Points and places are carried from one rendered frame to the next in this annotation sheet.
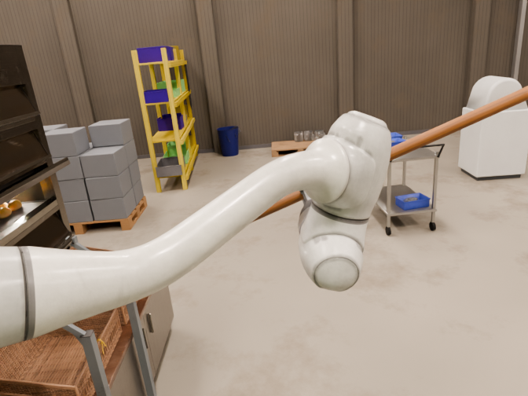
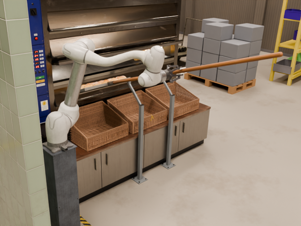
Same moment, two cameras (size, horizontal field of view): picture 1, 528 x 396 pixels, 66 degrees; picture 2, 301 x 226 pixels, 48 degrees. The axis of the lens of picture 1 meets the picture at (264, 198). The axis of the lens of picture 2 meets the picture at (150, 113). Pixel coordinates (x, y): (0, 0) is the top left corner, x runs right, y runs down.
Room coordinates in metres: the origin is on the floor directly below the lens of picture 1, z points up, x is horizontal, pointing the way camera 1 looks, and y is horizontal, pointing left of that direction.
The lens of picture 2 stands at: (-0.93, -1.72, 2.34)
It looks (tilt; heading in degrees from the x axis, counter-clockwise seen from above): 24 degrees down; 45
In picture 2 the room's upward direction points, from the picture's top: 2 degrees clockwise
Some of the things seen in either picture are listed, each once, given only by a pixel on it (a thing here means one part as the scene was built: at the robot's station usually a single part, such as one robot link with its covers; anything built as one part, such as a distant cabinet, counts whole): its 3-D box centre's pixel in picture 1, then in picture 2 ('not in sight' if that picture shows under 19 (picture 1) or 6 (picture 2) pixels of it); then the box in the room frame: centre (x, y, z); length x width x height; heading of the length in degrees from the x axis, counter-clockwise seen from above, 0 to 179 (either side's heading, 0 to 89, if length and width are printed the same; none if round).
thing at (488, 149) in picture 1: (494, 126); not in sight; (5.60, -3.30, 0.68); 0.70 x 0.63 x 1.37; 90
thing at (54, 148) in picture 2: not in sight; (58, 143); (0.21, 0.44, 1.03); 0.22 x 0.18 x 0.06; 90
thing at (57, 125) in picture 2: not in sight; (56, 125); (0.22, 0.47, 1.17); 0.18 x 0.16 x 0.22; 35
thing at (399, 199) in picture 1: (398, 179); not in sight; (4.29, -1.51, 0.49); 1.03 x 0.60 x 0.97; 177
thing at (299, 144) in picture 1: (298, 142); not in sight; (8.11, -0.81, 0.16); 1.17 x 0.83 x 0.33; 90
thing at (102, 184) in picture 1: (81, 176); (222, 53); (5.14, 2.33, 0.63); 1.27 x 0.86 x 1.26; 90
